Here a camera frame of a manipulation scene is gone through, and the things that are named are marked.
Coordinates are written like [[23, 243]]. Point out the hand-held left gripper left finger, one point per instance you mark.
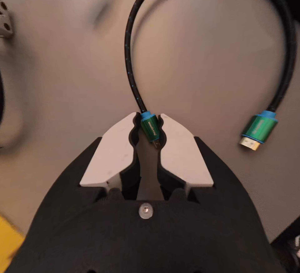
[[110, 156]]

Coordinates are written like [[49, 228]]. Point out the yellow plastic bin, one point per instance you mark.
[[9, 238]]

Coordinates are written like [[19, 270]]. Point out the person's black printed shirt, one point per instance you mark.
[[287, 254]]

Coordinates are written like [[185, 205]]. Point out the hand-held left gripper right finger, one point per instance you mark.
[[185, 156]]

